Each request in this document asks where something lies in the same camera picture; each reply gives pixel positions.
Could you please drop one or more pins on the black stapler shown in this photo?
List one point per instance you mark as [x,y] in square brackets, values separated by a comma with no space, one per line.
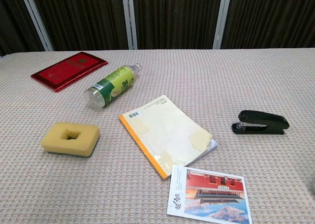
[265,119]

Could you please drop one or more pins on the cream orange-spined notebook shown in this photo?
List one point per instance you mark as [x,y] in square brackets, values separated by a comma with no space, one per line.
[167,135]

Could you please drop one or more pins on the clear bottle with green label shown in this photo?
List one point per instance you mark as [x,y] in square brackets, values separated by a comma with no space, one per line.
[110,86]

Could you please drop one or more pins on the beige woven tablecloth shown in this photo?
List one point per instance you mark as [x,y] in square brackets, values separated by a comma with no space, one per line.
[221,86]

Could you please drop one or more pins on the red certificate booklet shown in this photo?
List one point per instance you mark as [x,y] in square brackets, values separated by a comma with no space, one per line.
[69,70]

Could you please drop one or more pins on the red palace picture postcard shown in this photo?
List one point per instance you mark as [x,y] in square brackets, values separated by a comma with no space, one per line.
[214,197]

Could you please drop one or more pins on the yellow sponge with square hole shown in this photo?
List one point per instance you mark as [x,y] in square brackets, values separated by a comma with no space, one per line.
[54,140]

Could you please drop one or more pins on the white partition frame post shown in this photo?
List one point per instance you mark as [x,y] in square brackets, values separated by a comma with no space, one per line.
[37,19]
[221,19]
[129,19]

